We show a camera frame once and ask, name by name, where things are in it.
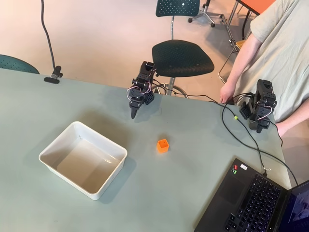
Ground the orange table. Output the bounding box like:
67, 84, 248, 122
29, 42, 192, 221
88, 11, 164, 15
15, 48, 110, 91
226, 0, 277, 48

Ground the person's left hand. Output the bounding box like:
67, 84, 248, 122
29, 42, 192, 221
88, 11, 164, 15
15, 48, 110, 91
277, 122, 288, 137

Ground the person's right hand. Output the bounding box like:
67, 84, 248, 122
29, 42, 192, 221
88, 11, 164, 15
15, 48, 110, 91
219, 83, 236, 104

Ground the black perforated table clamp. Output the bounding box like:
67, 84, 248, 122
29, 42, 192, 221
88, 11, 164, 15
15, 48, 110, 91
239, 101, 251, 120
144, 92, 155, 106

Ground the yellow seat metal chair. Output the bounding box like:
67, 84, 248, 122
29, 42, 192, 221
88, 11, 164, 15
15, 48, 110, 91
218, 40, 247, 85

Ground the silver office chair base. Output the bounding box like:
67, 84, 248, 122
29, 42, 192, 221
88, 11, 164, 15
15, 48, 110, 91
187, 0, 226, 28

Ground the person's beige t-shirt torso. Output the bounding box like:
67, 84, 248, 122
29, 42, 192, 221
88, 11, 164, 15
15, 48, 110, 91
250, 0, 309, 123

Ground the green perforated chair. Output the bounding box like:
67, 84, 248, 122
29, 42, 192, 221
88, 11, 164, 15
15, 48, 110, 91
0, 54, 40, 74
151, 0, 215, 99

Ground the small orange cube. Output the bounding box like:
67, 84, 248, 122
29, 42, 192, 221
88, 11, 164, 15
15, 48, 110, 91
156, 139, 169, 154

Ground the person's bare left forearm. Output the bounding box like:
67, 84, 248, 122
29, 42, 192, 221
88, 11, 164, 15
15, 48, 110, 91
281, 95, 309, 131

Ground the black leader arm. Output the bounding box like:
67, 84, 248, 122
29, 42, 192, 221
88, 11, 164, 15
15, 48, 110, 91
248, 79, 278, 134

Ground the white plastic bin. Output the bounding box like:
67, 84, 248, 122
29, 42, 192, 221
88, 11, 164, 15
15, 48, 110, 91
38, 121, 128, 201

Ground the black laptop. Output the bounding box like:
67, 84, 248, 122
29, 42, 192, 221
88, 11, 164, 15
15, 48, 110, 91
194, 158, 309, 232

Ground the black coiled cable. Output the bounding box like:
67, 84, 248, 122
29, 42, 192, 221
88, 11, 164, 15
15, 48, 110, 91
242, 9, 252, 41

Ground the black gooseneck clamp mount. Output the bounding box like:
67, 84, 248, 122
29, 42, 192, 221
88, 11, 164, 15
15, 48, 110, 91
40, 0, 64, 85

